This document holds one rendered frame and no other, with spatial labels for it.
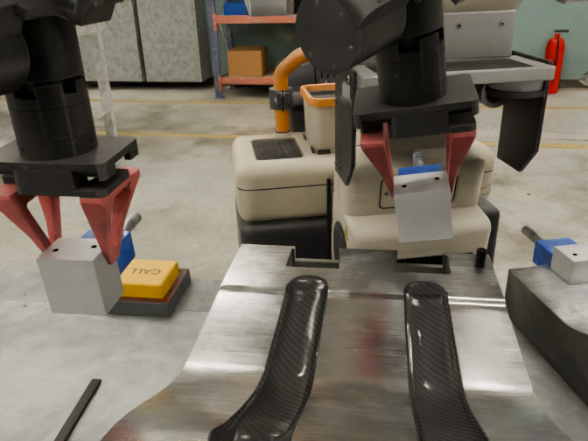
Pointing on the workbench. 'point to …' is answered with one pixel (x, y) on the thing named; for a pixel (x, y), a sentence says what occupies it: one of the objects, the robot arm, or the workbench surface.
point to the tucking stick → (78, 410)
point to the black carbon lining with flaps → (296, 393)
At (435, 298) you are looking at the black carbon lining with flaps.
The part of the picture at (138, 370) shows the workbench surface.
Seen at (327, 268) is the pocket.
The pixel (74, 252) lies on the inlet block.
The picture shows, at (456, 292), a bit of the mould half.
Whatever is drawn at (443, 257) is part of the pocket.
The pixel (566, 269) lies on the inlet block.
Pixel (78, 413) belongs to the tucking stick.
